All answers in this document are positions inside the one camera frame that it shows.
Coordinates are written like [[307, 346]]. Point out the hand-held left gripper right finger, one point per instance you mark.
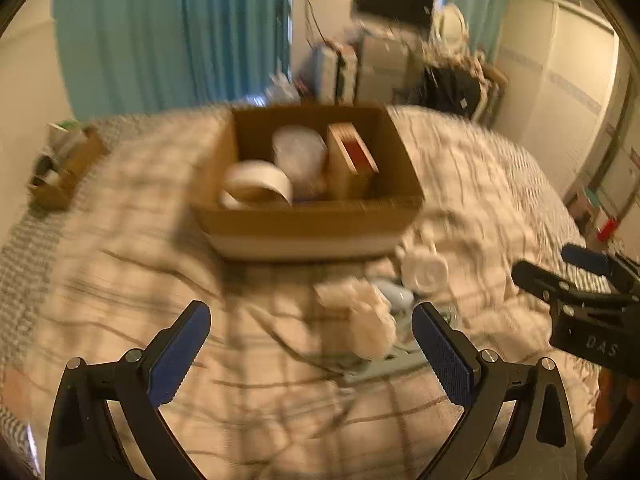
[[445, 360]]

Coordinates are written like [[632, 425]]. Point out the teal curtain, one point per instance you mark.
[[170, 35], [480, 5]]

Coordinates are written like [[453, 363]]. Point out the black bag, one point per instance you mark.
[[452, 90]]

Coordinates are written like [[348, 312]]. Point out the white fan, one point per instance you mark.
[[451, 25]]

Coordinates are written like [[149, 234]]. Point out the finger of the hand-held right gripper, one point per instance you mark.
[[587, 259], [537, 280]]

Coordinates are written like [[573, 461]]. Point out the small cardboard box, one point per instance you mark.
[[70, 170]]

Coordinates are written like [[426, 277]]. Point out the grey cabinet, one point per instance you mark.
[[387, 67]]

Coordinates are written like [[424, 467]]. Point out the red object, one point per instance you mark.
[[608, 229]]

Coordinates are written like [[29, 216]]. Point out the large cardboard box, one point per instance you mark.
[[310, 225]]

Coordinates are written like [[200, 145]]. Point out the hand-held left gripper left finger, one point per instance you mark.
[[176, 360]]

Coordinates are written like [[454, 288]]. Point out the white wardrobe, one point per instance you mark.
[[555, 70]]

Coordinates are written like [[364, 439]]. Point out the white tape roll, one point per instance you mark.
[[260, 180]]

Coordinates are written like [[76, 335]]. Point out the blue grey suitcase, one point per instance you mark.
[[327, 72]]

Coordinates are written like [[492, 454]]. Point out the white plastic bag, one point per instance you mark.
[[367, 320]]

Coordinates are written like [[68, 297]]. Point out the light blue object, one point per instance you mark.
[[397, 297]]

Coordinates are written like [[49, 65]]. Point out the brown box with red side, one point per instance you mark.
[[350, 160]]

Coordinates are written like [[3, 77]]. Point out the pale green flat item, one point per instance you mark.
[[395, 362]]

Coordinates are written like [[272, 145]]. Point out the clear plastic container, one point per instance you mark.
[[300, 155]]

